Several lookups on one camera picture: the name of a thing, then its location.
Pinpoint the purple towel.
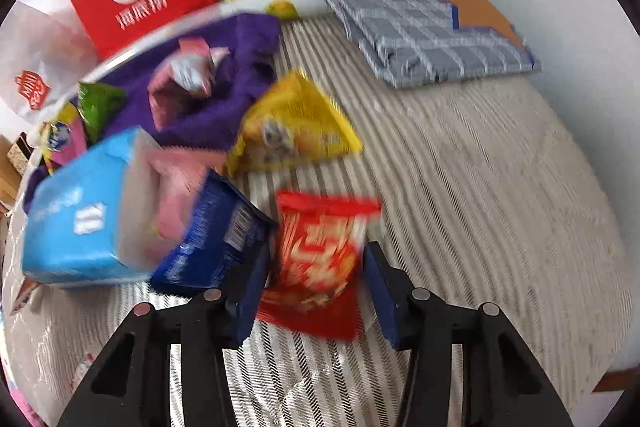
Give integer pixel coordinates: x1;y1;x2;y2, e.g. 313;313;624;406
22;12;283;212

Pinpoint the dark blue snack packet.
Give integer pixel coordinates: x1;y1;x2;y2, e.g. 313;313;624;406
150;168;278;299

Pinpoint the yellow triangular snack packet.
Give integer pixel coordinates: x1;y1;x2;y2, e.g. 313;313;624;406
226;68;363;178

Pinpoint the pale pink snack packet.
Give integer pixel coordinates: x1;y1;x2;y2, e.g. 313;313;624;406
147;36;211;130

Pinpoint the white plastic bag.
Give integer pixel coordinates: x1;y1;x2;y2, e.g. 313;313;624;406
0;2;101;125

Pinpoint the pink peach snack packet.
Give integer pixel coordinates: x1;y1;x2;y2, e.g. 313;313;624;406
145;144;226;253

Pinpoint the red snack packet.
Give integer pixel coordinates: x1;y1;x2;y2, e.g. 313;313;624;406
256;190;383;342

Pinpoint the silver backed snack packet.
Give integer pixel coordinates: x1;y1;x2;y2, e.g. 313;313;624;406
170;49;231;98

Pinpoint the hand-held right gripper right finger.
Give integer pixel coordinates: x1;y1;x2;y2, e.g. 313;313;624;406
362;242;573;427

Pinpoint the brown wooden baseboard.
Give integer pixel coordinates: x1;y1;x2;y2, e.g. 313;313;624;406
597;367;638;393

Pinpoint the fruit print rolled mat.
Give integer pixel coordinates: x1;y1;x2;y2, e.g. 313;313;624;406
75;0;326;80

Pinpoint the green snack packet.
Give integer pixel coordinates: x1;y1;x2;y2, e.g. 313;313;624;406
77;82;126;142

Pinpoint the pink yellow snack packet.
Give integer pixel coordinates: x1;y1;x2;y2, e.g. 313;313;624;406
40;102;88;170

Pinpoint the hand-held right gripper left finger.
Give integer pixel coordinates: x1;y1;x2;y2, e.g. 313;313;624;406
57;244;273;427

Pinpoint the checkered cloth with star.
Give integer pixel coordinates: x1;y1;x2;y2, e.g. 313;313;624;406
295;0;543;88

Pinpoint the blue tissue pack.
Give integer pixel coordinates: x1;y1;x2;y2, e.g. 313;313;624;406
21;127;166;290

